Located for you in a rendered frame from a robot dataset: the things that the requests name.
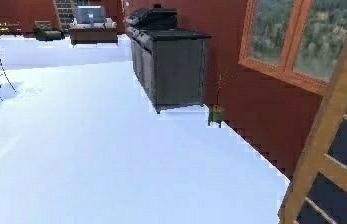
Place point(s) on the thin plant in green pot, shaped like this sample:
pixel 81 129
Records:
pixel 216 114

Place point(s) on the dark grey cupboard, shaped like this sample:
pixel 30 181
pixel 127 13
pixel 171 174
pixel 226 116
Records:
pixel 174 66

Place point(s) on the black box-shaped appliance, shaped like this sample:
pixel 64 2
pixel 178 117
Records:
pixel 154 16

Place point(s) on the grey computer monitor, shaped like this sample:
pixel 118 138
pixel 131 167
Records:
pixel 91 14

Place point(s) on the wooden framed window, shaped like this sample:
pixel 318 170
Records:
pixel 291 36

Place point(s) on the wooden shelf with dark panes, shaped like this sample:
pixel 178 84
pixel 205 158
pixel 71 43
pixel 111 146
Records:
pixel 64 12

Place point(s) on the dark olive armchair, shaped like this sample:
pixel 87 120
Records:
pixel 47 31

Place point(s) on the wooden door with dark panes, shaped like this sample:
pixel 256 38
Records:
pixel 334 160

